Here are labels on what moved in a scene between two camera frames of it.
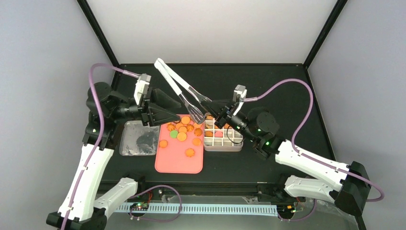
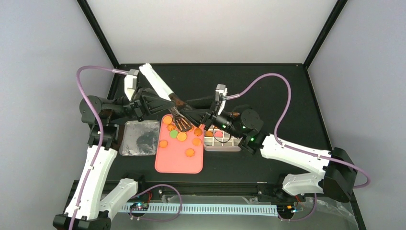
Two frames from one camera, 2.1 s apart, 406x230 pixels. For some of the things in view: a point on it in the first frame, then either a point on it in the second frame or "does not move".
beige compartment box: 226,139 does not move
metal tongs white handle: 197,114 -> 180,119
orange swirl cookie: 189,152 does not move
